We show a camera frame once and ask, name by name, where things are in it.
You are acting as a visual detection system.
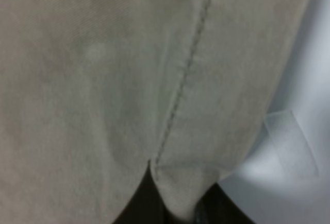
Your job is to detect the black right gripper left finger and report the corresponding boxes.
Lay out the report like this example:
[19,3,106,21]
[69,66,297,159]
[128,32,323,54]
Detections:
[113,166,175,224]

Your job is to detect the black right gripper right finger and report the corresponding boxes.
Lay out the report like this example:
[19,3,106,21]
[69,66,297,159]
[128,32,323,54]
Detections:
[194,184,254,224]

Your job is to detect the khaki shorts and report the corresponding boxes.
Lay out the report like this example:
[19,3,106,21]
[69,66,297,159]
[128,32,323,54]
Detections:
[1,0,309,223]

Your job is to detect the clear tape strip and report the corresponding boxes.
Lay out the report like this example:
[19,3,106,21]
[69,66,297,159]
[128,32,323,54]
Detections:
[264,110,319,179]

